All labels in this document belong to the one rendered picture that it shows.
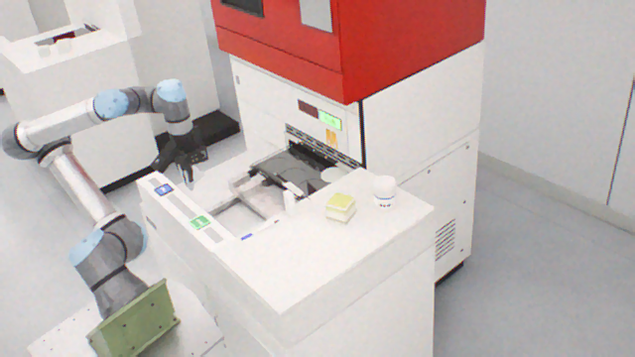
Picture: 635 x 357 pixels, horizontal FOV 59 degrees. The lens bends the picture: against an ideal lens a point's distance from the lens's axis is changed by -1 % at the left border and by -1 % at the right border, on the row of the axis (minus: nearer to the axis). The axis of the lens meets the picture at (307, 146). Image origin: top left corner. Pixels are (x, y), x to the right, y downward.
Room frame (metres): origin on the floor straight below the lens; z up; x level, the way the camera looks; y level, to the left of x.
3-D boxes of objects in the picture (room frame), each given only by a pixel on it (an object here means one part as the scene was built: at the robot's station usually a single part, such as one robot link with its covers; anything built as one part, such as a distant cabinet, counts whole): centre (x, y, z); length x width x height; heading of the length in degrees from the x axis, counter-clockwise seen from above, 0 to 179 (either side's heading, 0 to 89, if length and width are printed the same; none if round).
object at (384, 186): (1.44, -0.23, 1.01); 0.07 x 0.07 x 0.10
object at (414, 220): (1.36, -0.03, 0.89); 0.62 x 0.35 x 0.14; 126
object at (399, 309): (1.61, 0.15, 0.41); 0.97 x 0.64 x 0.82; 36
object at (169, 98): (1.48, 0.37, 1.40); 0.09 x 0.08 x 0.11; 71
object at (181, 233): (1.57, 0.45, 0.89); 0.55 x 0.09 x 0.14; 36
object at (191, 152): (1.48, 0.36, 1.25); 0.09 x 0.08 x 0.12; 126
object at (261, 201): (1.66, 0.18, 0.87); 0.36 x 0.08 x 0.03; 36
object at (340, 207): (1.41, -0.08, 1.00); 0.07 x 0.07 x 0.07; 55
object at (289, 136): (1.87, -0.05, 0.89); 0.44 x 0.02 x 0.10; 36
